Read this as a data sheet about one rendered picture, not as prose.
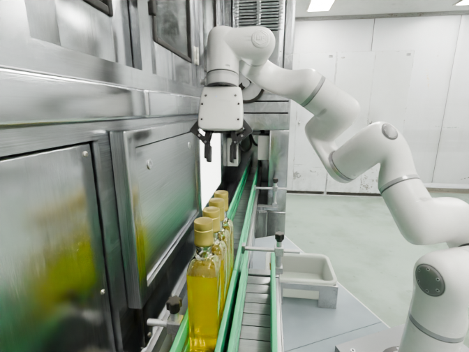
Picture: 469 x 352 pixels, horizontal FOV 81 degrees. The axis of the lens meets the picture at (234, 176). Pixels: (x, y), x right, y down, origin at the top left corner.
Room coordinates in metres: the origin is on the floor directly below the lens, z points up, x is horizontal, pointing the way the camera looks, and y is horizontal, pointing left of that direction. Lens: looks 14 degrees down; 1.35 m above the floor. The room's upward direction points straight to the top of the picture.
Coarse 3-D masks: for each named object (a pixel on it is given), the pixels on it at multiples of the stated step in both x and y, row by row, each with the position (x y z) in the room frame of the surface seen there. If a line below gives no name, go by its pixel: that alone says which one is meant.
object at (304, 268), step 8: (288, 256) 0.90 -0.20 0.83; (296, 256) 0.90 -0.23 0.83; (304, 256) 0.90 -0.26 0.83; (312, 256) 0.89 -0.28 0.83; (320, 256) 0.89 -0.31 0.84; (288, 264) 0.90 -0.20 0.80; (296, 264) 0.90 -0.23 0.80; (304, 264) 0.89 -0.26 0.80; (312, 264) 0.89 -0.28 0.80; (320, 264) 0.89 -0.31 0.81; (328, 264) 0.83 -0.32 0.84; (288, 272) 0.89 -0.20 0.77; (296, 272) 0.89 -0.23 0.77; (304, 272) 0.89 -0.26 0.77; (312, 272) 0.89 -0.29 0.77; (320, 272) 0.88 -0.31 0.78; (328, 272) 0.81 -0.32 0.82; (280, 280) 0.75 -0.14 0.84; (288, 280) 0.74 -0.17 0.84; (296, 280) 0.74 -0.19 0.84; (304, 280) 0.74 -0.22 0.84; (312, 280) 0.74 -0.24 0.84; (320, 280) 0.74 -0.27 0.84; (328, 280) 0.80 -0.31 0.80; (336, 280) 0.74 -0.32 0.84
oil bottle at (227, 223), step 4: (228, 220) 0.62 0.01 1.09; (224, 224) 0.60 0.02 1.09; (228, 224) 0.61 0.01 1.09; (232, 224) 0.63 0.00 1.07; (228, 228) 0.60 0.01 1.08; (232, 228) 0.63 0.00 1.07; (232, 232) 0.62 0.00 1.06; (232, 236) 0.62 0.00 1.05; (232, 240) 0.62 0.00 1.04; (232, 244) 0.62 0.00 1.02; (232, 248) 0.62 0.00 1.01; (232, 252) 0.62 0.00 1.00; (232, 256) 0.62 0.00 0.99; (232, 260) 0.62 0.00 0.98; (232, 264) 0.62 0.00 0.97; (232, 268) 0.62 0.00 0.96
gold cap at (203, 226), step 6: (198, 222) 0.44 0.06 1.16; (204, 222) 0.44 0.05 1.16; (210, 222) 0.44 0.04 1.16; (198, 228) 0.44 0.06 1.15; (204, 228) 0.44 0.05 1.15; (210, 228) 0.44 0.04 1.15; (198, 234) 0.44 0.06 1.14; (204, 234) 0.44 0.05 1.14; (210, 234) 0.44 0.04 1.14; (198, 240) 0.44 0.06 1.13; (204, 240) 0.44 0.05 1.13; (210, 240) 0.44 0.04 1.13; (198, 246) 0.44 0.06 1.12; (204, 246) 0.44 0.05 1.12
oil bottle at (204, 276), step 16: (192, 272) 0.43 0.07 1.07; (208, 272) 0.42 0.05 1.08; (192, 288) 0.43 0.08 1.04; (208, 288) 0.42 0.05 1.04; (192, 304) 0.43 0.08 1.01; (208, 304) 0.42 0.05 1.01; (192, 320) 0.43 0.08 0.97; (208, 320) 0.42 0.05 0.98; (192, 336) 0.43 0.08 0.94; (208, 336) 0.42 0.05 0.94
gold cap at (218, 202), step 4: (212, 200) 0.56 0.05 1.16; (216, 200) 0.56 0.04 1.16; (220, 200) 0.56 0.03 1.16; (212, 204) 0.55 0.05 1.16; (216, 204) 0.55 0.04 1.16; (220, 204) 0.55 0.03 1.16; (220, 208) 0.55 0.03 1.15; (220, 212) 0.55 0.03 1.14; (224, 212) 0.57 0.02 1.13; (220, 216) 0.55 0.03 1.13; (224, 216) 0.56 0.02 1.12; (220, 220) 0.55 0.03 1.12
